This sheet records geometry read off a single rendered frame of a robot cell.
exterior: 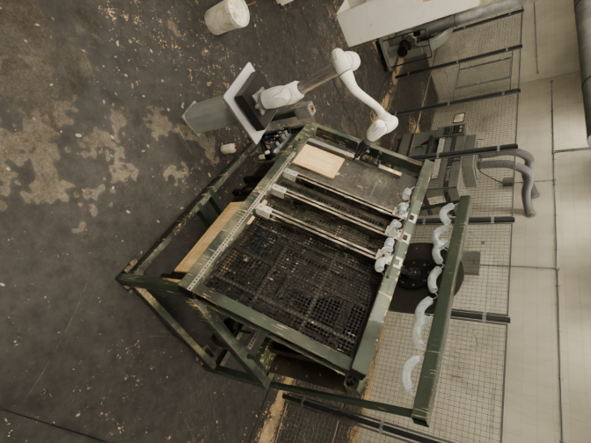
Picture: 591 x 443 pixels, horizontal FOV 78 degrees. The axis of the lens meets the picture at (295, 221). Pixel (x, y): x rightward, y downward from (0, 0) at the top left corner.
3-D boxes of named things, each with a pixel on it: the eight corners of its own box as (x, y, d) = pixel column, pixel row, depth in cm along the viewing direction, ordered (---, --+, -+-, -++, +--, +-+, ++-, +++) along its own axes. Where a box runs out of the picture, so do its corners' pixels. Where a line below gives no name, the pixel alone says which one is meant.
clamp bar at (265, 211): (259, 206, 301) (261, 185, 283) (398, 266, 279) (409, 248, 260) (254, 214, 295) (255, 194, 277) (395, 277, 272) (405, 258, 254)
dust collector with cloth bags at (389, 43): (388, 9, 803) (503, -33, 678) (397, 39, 848) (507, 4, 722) (373, 42, 732) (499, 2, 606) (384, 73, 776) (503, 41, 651)
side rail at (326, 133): (317, 133, 385) (319, 124, 377) (419, 170, 365) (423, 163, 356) (315, 135, 382) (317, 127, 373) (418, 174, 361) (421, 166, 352)
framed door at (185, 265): (231, 204, 363) (230, 202, 362) (275, 201, 332) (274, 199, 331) (175, 272, 307) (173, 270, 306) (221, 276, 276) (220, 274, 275)
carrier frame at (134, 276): (251, 134, 427) (311, 122, 379) (297, 223, 501) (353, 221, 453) (114, 278, 290) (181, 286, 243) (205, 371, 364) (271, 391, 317)
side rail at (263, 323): (200, 290, 254) (200, 282, 245) (349, 364, 233) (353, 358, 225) (193, 300, 249) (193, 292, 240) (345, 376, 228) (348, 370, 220)
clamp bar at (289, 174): (286, 171, 332) (288, 151, 314) (412, 223, 309) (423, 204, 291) (281, 178, 326) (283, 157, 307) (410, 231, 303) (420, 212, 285)
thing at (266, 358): (291, 288, 324) (383, 298, 275) (298, 299, 332) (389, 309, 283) (252, 359, 280) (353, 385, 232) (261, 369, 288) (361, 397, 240)
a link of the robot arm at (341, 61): (349, 68, 259) (357, 67, 269) (337, 44, 257) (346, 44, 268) (334, 78, 267) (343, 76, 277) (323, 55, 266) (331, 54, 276)
